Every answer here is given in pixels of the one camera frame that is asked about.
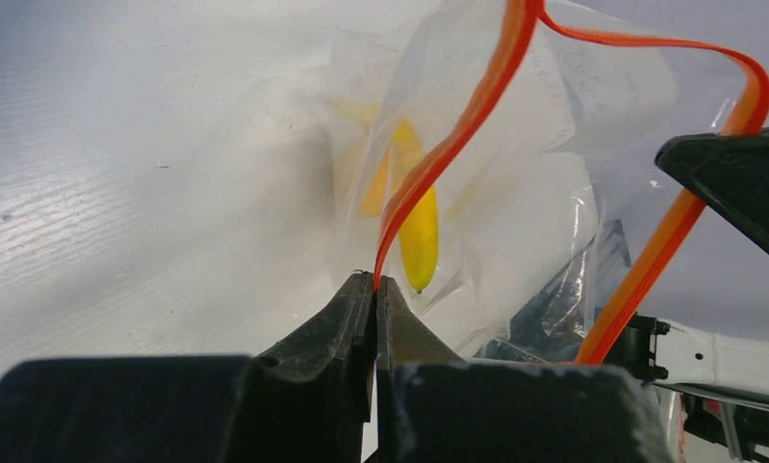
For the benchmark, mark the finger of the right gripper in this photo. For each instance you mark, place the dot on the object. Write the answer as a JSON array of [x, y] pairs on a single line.
[[730, 174]]

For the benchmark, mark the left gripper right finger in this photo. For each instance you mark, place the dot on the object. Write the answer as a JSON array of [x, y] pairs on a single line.
[[434, 406]]

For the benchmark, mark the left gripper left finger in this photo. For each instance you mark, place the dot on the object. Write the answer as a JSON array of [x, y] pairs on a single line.
[[305, 399]]

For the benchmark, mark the yellow toy banana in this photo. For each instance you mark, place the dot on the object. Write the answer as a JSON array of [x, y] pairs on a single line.
[[419, 235]]

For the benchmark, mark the clear zip bag orange zipper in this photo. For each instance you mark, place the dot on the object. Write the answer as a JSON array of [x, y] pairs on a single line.
[[539, 121]]

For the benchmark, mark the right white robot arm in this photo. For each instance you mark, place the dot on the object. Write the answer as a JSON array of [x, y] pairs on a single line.
[[724, 381]]

